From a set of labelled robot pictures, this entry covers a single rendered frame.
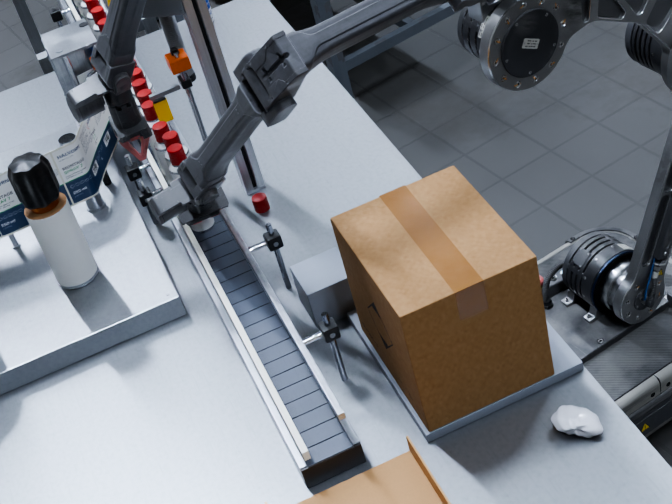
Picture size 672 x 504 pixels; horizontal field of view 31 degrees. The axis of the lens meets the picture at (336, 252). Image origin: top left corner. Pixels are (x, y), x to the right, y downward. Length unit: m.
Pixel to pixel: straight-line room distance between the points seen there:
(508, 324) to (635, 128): 2.17
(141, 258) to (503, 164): 1.74
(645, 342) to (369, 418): 1.05
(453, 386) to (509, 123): 2.27
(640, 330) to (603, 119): 1.26
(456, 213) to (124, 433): 0.73
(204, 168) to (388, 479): 0.64
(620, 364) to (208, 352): 1.06
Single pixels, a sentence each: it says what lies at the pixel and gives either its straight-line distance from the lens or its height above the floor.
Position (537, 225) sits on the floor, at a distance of 3.76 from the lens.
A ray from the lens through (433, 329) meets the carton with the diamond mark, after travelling 1.93.
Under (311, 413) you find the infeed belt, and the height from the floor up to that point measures 0.88.
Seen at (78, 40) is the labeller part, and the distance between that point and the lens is 2.87.
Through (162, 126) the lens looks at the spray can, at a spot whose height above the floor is 1.08.
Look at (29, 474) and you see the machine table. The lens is 2.31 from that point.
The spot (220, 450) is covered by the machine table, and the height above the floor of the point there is 0.83.
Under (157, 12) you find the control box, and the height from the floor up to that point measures 1.30.
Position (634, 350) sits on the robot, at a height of 0.24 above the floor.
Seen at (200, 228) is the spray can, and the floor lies 0.89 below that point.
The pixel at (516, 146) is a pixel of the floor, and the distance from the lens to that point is 4.09.
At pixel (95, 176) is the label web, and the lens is 2.75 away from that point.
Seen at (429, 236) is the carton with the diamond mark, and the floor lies 1.12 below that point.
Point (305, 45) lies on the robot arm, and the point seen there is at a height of 1.46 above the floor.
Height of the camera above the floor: 2.39
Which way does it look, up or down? 39 degrees down
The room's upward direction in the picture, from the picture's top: 16 degrees counter-clockwise
